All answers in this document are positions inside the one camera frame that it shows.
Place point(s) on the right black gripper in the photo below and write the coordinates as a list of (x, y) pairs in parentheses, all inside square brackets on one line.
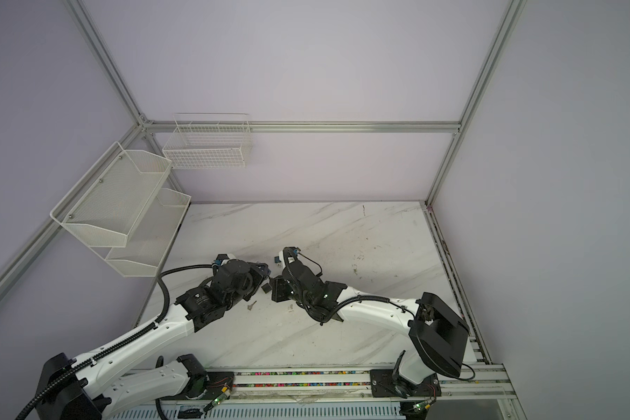
[(276, 289)]

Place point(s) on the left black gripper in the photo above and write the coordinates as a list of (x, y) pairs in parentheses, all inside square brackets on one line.
[(258, 276)]

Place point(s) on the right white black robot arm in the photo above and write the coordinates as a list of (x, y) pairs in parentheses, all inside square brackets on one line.
[(438, 335)]

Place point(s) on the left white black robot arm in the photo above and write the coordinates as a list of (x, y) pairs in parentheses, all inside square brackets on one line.
[(97, 384)]

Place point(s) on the white mesh two-tier shelf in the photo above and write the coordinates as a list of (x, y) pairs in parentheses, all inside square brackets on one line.
[(123, 211)]

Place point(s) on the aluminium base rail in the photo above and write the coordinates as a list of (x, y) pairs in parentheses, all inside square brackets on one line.
[(307, 385)]

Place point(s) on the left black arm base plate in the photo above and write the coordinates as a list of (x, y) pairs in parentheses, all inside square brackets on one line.
[(210, 386)]

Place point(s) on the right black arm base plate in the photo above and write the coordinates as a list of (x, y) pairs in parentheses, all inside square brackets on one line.
[(387, 383)]

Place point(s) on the white wire basket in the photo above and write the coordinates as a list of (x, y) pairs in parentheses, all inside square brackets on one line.
[(209, 141)]

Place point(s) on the aluminium frame profiles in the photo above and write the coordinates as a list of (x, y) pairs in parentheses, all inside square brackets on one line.
[(12, 273)]

